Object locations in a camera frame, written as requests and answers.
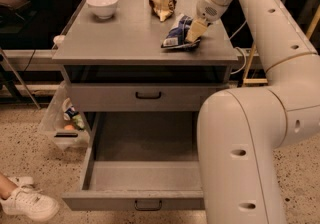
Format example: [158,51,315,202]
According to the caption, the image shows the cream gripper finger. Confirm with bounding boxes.
[185,18,208,43]

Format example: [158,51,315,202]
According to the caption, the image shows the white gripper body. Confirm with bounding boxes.
[196,0,224,23]

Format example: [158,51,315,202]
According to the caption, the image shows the blue chip bag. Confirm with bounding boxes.
[161,14,201,50]

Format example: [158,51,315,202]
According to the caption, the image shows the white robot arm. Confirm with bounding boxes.
[197,0,320,224]

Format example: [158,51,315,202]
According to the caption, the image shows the grey drawer cabinet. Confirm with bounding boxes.
[53,0,238,134]

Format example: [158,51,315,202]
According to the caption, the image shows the closed grey upper drawer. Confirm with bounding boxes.
[68,84,228,112]

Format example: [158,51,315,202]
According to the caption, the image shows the open grey bottom drawer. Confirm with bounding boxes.
[62,112,204,211]

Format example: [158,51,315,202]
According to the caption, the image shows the white ceramic bowl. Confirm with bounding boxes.
[86,0,119,19]

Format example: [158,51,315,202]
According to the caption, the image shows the small white knob object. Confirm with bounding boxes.
[53,35,65,47]

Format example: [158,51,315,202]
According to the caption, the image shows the snack packets inside bin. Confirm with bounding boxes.
[62,98,85,130]

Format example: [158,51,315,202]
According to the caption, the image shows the clear plastic storage bin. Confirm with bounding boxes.
[38,82,89,150]

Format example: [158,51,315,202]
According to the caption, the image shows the person's bare leg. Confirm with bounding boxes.
[0,173,17,200]

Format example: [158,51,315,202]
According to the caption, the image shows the white power cable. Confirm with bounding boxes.
[229,19,248,76]

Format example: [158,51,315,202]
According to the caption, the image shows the yellow wooden frame stand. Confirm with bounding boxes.
[246,0,319,89]

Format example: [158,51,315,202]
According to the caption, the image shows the white sneaker near camera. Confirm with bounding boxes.
[0,187,59,222]

